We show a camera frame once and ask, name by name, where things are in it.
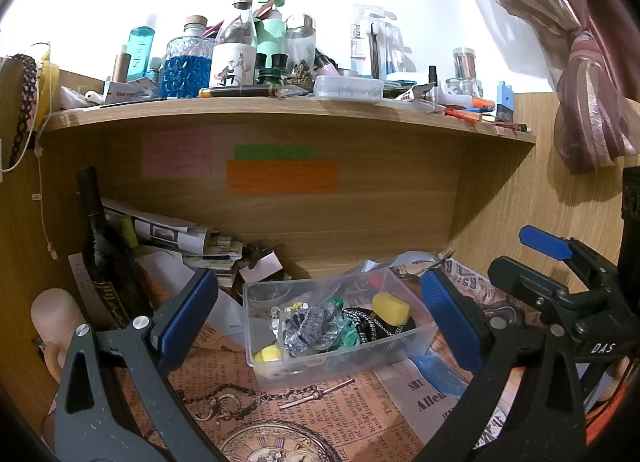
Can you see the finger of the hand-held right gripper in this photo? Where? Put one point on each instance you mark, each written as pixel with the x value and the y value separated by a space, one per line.
pixel 545 242
pixel 520 279

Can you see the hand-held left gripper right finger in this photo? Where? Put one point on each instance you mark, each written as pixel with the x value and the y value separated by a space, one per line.
pixel 450 319

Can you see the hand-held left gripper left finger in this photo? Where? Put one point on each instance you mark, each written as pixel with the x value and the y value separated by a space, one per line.
pixel 187 312

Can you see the yellow sponge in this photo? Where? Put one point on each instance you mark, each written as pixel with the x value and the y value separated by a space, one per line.
pixel 391 309

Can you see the green cloth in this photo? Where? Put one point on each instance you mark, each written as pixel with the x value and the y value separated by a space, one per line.
pixel 345 332

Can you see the grey glitter scrunchie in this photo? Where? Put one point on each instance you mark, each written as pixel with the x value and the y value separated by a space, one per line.
pixel 312 327

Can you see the clear plastic box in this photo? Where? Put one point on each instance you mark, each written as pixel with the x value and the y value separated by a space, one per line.
pixel 300 372

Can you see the person's right hand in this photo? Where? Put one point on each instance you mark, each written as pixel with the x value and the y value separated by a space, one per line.
pixel 620 379

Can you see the pile of rolled papers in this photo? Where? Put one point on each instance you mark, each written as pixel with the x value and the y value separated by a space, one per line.
pixel 170 234

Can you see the small glass bowl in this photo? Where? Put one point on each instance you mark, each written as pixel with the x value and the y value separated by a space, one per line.
pixel 267 298

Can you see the small white paper box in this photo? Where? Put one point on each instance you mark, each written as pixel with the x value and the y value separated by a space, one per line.
pixel 260 267

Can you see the dark wine bottle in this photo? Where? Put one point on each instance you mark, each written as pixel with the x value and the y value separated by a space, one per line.
pixel 102 262

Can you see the white receipt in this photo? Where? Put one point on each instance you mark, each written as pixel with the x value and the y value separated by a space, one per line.
pixel 80 282

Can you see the wooden shelf unit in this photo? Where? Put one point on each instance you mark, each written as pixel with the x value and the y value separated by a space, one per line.
pixel 380 212

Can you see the pale pink cylinder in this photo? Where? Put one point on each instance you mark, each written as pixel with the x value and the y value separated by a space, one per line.
pixel 52 312

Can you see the vintage newspaper print mat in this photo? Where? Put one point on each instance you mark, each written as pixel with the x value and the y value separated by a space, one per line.
pixel 360 422

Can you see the blue plastic block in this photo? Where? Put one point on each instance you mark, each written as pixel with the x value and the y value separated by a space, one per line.
pixel 505 102

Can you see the orange marker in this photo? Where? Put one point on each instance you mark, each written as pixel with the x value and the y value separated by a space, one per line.
pixel 481 103

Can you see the pink sticky note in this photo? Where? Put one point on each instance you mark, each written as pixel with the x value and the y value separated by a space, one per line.
pixel 175 152

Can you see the orange sticky note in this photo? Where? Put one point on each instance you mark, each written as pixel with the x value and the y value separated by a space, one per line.
pixel 280 177

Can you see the pink striped curtain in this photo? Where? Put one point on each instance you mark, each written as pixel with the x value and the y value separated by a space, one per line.
pixel 585 67

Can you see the green sticky note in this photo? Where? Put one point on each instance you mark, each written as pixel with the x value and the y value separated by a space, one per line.
pixel 275 152

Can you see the small glass jar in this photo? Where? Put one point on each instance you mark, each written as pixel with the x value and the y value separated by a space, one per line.
pixel 466 72

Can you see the black nail polish bottle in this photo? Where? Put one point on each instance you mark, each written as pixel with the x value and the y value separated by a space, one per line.
pixel 433 78

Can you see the brown pen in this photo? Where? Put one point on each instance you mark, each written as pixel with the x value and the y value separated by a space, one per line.
pixel 240 91

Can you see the faceted glass bottle blue liquid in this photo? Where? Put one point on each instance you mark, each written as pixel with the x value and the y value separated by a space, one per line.
pixel 186 72

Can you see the clear rectangular plastic case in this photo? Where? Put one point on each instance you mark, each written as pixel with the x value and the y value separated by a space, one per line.
pixel 347 87

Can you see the brown cosmetic tube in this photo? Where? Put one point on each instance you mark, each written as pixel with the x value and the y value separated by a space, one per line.
pixel 120 64

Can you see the clear bottle with illustrated label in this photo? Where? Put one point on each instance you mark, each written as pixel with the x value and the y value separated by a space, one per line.
pixel 234 54

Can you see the clear blister packs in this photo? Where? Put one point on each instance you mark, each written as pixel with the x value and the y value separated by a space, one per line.
pixel 372 44

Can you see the black lace headband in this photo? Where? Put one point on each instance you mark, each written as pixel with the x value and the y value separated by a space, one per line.
pixel 22 107

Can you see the light blue plastic bottle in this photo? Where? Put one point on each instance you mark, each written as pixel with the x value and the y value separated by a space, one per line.
pixel 140 52

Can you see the yellow round item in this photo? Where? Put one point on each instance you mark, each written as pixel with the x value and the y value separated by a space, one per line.
pixel 47 87

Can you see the mint green pump bottle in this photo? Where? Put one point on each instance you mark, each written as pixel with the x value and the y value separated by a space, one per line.
pixel 271 39

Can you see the clear jar with silver lid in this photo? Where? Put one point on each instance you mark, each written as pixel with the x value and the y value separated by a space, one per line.
pixel 300 44

